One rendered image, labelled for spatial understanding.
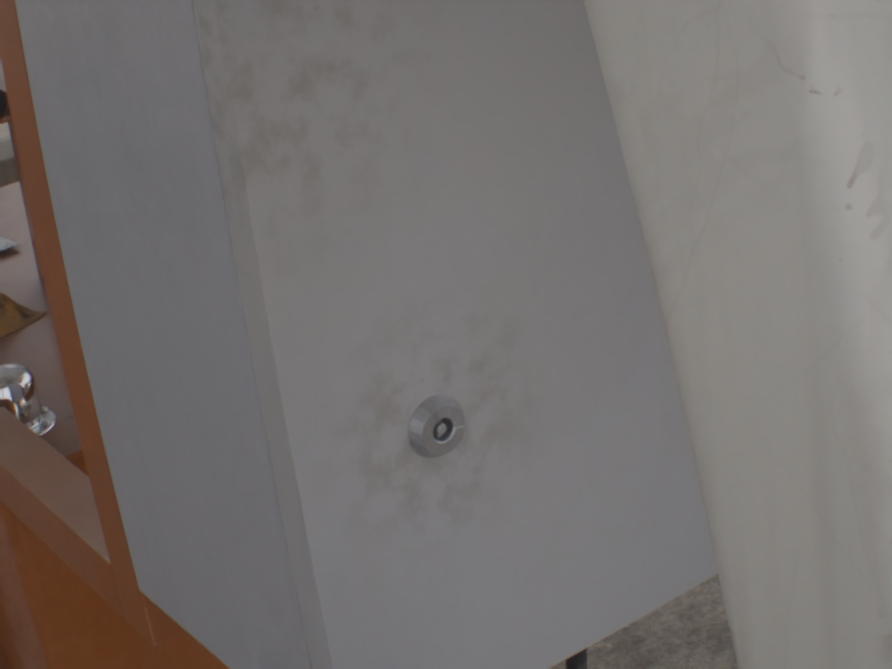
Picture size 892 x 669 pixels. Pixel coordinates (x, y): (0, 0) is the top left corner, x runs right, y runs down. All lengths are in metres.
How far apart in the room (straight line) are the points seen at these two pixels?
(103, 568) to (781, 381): 0.73
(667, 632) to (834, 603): 1.69
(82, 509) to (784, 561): 0.77
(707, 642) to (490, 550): 1.22
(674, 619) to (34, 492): 1.11
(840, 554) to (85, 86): 0.52
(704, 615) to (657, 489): 1.21
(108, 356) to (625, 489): 0.26
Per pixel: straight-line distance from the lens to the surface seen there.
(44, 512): 1.01
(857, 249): 0.22
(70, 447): 1.18
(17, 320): 1.45
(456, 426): 0.66
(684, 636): 1.93
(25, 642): 1.27
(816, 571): 0.25
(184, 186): 0.64
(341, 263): 0.62
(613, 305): 0.71
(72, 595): 1.22
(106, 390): 0.81
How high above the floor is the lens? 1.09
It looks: 22 degrees down
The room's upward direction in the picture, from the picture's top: 7 degrees counter-clockwise
